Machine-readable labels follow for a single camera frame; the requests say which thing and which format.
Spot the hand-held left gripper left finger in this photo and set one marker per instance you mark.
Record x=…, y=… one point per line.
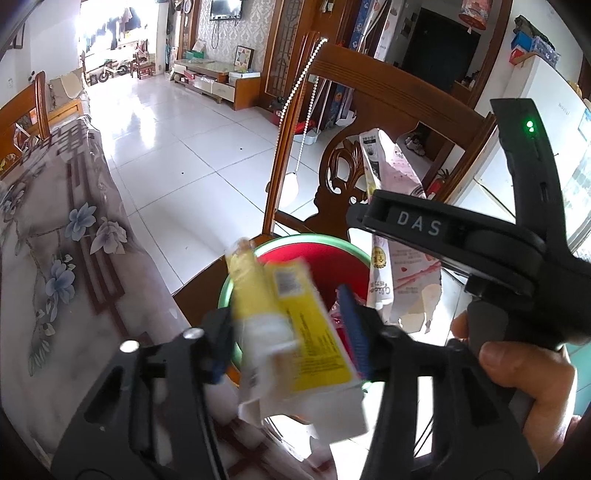
x=217, y=364

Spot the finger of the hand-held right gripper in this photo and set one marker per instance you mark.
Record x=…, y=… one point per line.
x=371, y=212

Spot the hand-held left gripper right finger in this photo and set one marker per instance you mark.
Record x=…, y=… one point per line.
x=353, y=323

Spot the pink and white packet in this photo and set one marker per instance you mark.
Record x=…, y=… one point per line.
x=397, y=170

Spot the long yellow cardboard box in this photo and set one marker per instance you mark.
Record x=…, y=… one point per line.
x=304, y=332

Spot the red basin green rim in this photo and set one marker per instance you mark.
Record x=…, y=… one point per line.
x=323, y=258

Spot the person's right hand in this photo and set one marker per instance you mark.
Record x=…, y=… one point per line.
x=549, y=383

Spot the red fire extinguisher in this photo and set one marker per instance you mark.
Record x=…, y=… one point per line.
x=436, y=187

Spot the white sneaker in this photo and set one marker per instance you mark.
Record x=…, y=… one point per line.
x=415, y=144

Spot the blue printed board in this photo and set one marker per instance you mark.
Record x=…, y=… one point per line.
x=339, y=106

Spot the carved wooden chair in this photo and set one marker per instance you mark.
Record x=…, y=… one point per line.
x=392, y=92

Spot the dark door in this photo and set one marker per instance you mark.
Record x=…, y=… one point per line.
x=438, y=50

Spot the wooden television cabinet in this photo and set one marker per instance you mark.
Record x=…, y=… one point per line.
x=244, y=90

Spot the white refrigerator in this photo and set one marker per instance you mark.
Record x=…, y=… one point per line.
x=531, y=78

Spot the floral tablecloth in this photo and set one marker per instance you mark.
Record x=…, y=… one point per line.
x=55, y=277

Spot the tall printed box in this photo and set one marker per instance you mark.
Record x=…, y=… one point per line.
x=383, y=27

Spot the wooden lattice screen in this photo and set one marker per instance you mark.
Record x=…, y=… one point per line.
x=281, y=46

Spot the blue patterned box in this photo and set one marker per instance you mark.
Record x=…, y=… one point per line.
x=545, y=48

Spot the red lantern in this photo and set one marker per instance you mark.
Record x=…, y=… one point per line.
x=475, y=14

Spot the small wooden chair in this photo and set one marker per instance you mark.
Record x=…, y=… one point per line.
x=143, y=64

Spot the white balance bike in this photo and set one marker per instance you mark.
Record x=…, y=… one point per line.
x=111, y=69

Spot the plain wooden chair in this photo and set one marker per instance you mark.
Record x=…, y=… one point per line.
x=39, y=101

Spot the beige cushion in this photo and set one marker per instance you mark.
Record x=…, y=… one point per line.
x=64, y=85

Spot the wall television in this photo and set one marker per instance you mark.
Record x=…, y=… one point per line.
x=226, y=9

